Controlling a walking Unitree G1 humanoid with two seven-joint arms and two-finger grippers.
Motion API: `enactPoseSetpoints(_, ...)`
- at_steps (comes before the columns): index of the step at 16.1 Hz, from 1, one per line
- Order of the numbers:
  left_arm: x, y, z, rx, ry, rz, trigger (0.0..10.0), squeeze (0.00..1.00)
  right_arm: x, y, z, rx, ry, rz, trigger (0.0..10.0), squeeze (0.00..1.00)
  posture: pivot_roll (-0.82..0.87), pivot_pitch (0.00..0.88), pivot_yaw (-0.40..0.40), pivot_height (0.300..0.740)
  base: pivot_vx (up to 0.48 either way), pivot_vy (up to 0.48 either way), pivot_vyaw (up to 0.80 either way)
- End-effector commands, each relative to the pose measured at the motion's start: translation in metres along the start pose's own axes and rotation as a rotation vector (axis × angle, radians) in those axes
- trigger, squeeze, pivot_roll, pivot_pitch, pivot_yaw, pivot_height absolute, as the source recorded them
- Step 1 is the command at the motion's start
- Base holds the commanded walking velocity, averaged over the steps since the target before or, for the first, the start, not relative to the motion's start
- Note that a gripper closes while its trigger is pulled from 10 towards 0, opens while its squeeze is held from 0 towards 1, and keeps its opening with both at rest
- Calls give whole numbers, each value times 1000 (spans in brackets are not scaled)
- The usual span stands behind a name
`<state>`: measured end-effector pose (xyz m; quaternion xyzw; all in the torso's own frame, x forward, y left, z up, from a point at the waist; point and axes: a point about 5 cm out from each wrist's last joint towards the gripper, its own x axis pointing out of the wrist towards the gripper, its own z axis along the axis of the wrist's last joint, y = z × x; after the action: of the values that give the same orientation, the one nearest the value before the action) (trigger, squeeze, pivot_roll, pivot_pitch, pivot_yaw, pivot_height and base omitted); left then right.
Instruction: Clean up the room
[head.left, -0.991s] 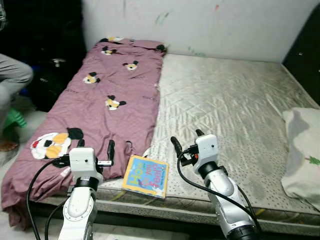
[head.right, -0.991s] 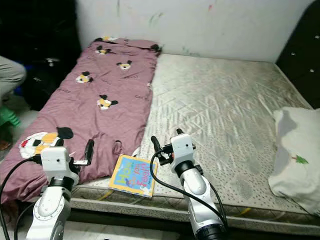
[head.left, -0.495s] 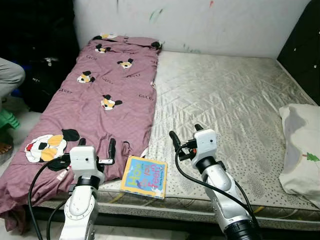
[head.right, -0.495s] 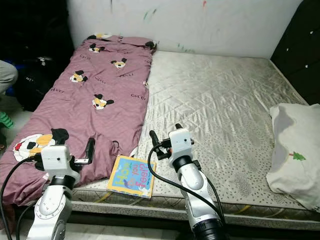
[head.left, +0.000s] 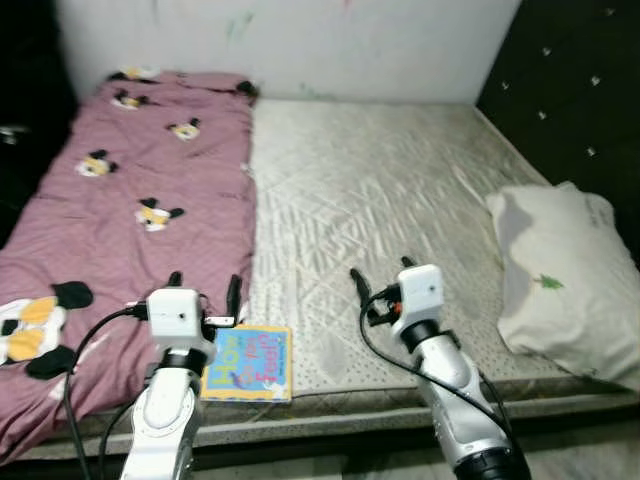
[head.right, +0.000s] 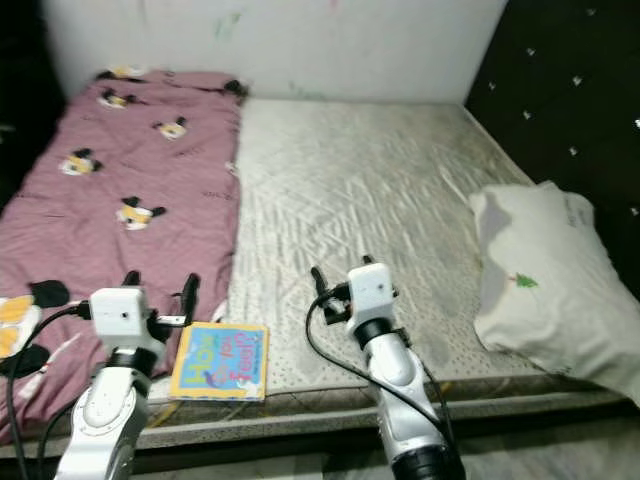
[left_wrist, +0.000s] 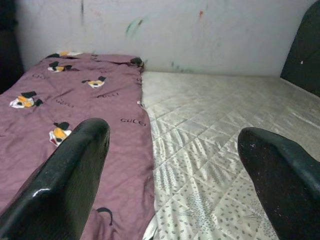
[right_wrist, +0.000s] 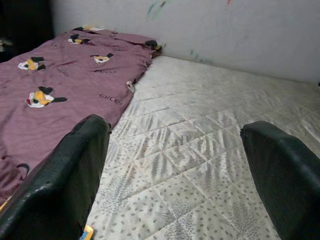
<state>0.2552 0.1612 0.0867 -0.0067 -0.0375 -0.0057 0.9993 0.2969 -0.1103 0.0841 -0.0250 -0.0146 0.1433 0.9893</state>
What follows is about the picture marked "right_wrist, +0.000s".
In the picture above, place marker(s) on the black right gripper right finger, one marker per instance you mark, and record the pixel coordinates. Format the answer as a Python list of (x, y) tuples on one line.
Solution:
[(287, 187)]

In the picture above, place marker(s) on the white quilted mattress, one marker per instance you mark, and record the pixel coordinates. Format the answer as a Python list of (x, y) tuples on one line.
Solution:
[(187, 125)]

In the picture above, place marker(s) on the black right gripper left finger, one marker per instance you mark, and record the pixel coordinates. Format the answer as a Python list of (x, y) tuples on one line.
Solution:
[(57, 190)]

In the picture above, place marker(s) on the purple cartoon print blanket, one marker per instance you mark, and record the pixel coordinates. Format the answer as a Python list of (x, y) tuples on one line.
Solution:
[(75, 87)]

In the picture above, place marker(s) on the colourful yellow-edged book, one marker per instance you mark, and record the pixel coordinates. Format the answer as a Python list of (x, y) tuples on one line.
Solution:
[(88, 233)]

